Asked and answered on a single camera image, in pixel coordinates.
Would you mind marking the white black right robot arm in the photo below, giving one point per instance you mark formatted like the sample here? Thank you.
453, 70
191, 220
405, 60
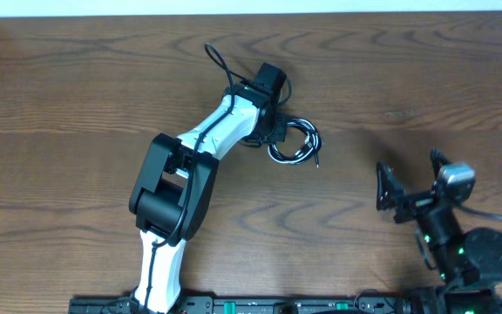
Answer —
469, 263

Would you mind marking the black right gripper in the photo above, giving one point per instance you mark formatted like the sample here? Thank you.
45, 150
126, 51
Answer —
414, 204

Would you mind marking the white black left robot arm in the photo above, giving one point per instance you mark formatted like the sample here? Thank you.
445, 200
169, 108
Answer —
172, 193

